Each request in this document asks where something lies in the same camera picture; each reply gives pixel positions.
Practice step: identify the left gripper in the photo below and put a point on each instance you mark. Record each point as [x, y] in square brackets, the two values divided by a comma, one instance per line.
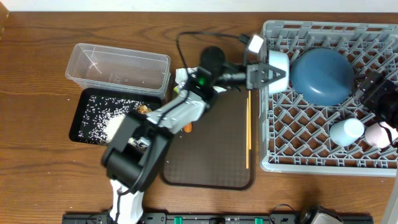
[252, 74]

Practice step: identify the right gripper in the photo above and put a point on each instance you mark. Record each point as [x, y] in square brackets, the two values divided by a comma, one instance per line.
[377, 85]

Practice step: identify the pink cup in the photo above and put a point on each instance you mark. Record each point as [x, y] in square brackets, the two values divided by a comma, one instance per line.
[380, 135]

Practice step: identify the dark blue plate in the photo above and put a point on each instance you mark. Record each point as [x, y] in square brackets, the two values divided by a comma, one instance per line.
[323, 76]

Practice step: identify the light blue cup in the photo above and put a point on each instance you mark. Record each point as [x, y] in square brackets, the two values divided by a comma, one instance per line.
[346, 132]

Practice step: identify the white paper napkin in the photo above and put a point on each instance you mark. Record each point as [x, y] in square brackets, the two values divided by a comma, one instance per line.
[182, 74]

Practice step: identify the orange carrot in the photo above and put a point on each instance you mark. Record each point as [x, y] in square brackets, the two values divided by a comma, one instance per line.
[188, 128]

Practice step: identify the wooden chopsticks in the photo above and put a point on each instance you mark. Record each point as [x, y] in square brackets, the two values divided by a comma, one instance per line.
[247, 133]

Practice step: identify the snack wrapper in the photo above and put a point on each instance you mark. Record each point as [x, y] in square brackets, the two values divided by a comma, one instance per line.
[180, 85]

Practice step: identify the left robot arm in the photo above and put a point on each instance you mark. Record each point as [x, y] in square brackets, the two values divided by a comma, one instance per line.
[139, 146]

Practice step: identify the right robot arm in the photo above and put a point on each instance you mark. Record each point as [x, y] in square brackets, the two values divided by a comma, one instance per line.
[390, 214]

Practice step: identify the grey dishwasher rack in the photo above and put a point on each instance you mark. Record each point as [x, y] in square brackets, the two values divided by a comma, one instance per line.
[293, 133]

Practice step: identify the brown serving tray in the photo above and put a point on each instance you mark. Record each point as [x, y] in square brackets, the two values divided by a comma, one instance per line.
[214, 153]

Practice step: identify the brown food piece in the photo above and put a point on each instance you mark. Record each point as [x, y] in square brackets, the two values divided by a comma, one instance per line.
[143, 109]

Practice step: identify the spilled rice pile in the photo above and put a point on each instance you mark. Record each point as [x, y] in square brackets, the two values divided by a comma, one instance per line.
[102, 116]

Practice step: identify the black plastic tray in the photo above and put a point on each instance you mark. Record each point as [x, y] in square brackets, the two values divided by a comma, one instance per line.
[99, 92]

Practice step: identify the clear plastic bin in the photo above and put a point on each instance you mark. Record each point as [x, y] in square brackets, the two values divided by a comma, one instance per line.
[117, 69]

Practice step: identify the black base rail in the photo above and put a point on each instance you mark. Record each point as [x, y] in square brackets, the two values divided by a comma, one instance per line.
[162, 218]

